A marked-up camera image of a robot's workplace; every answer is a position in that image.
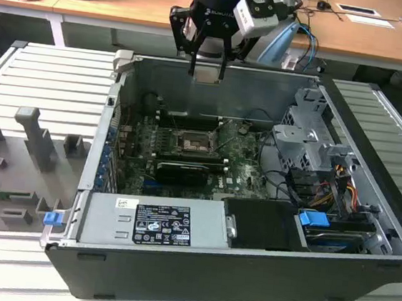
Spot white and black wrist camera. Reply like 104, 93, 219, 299
232, 0, 299, 44

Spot CPU socket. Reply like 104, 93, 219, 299
172, 128, 224, 159

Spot black graphics card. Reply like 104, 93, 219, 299
152, 158, 210, 189

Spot blue cable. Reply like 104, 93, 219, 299
295, 21, 322, 73

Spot silver power supply with label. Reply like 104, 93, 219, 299
76, 184, 236, 258

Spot hard disk in blue carrier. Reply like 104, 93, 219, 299
293, 209, 369, 257

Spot blue case latch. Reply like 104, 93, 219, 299
42, 211, 63, 229

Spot desk grommet with dark opening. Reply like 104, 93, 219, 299
335, 2, 378, 17

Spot green motherboard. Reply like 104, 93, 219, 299
110, 107, 280, 209

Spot open black PC case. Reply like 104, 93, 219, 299
34, 42, 402, 301

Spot black RAM slot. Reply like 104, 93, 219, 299
156, 116, 225, 133
156, 109, 224, 125
156, 154, 230, 173
156, 148, 227, 164

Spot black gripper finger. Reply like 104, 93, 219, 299
215, 21, 247, 86
163, 4, 210, 77

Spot small silver CPU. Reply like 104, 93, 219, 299
193, 66, 222, 86

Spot pale blue teach pendant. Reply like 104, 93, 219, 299
255, 15, 303, 70

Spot wooden desk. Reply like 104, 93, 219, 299
0, 0, 402, 83

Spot yellow and red power wires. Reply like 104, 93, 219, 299
310, 161, 361, 211

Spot silver metal drive cage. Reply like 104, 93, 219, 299
266, 84, 366, 182

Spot grey plastic case handle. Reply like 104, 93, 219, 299
111, 48, 137, 76

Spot grey parts rack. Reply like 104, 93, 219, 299
0, 103, 97, 243

